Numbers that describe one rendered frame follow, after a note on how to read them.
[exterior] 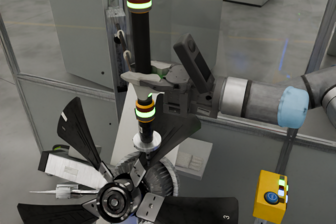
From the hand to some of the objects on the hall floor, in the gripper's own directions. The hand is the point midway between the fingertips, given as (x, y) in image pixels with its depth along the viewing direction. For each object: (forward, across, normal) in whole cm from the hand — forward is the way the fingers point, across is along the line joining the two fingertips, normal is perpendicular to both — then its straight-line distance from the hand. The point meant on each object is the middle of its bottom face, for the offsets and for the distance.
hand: (131, 68), depth 62 cm
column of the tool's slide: (+39, +59, -166) cm, 180 cm away
